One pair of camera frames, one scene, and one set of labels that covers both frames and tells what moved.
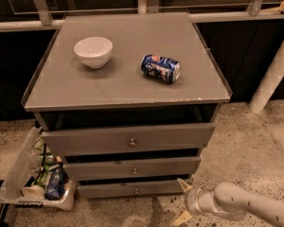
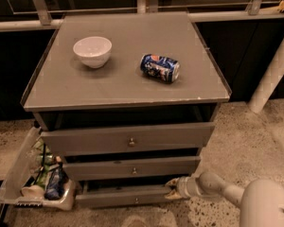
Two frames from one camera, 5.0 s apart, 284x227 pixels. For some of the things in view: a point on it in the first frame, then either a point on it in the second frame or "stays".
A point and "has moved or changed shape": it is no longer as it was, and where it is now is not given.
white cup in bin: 33,191 stays
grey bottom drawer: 131,189 has moved or changed shape
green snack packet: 44,158 stays
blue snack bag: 55,188 stays
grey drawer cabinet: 129,100 stays
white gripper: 192,200 to 183,186
